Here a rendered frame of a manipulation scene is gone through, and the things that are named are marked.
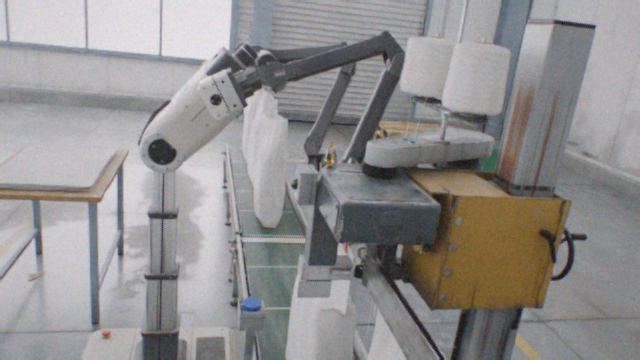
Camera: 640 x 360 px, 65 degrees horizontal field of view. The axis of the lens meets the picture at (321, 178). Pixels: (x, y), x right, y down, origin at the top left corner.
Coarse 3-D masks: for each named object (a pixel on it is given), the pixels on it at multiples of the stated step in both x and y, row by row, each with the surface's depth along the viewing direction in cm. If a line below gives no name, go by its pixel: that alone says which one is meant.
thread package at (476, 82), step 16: (464, 48) 116; (480, 48) 114; (496, 48) 114; (464, 64) 116; (480, 64) 114; (496, 64) 114; (448, 80) 121; (464, 80) 117; (480, 80) 115; (496, 80) 116; (448, 96) 120; (464, 96) 117; (480, 96) 116; (496, 96) 117; (464, 112) 118; (480, 112) 117; (496, 112) 119
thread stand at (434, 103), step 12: (468, 0) 128; (408, 96) 151; (420, 96) 151; (432, 108) 143; (444, 108) 137; (444, 120) 137; (468, 120) 119; (480, 120) 120; (492, 120) 124; (444, 132) 138; (444, 144) 137
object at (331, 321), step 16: (352, 256) 150; (336, 288) 166; (304, 304) 173; (320, 304) 165; (336, 304) 162; (352, 304) 168; (304, 320) 172; (320, 320) 163; (336, 320) 162; (352, 320) 165; (288, 336) 196; (304, 336) 172; (320, 336) 163; (336, 336) 163; (352, 336) 166; (288, 352) 196; (304, 352) 172; (320, 352) 164; (336, 352) 165; (352, 352) 168
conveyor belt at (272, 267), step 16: (256, 256) 290; (272, 256) 292; (288, 256) 295; (256, 272) 272; (272, 272) 274; (288, 272) 276; (256, 288) 256; (272, 288) 258; (288, 288) 259; (272, 304) 243; (288, 304) 245; (272, 320) 230; (288, 320) 232; (272, 336) 219; (256, 352) 220; (272, 352) 208
